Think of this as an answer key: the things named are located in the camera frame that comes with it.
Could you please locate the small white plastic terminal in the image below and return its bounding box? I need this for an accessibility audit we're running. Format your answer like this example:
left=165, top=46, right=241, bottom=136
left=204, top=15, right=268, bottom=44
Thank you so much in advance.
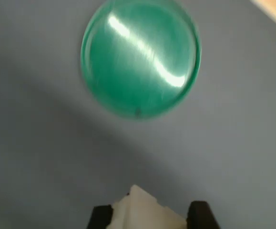
left=107, top=184, right=187, bottom=229

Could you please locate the round green lid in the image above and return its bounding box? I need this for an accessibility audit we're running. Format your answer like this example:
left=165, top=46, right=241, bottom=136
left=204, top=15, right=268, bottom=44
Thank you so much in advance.
left=80, top=0, right=202, bottom=122

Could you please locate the dark grey mat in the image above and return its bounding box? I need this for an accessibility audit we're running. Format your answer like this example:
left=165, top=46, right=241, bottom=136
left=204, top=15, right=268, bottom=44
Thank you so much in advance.
left=0, top=0, right=276, bottom=229

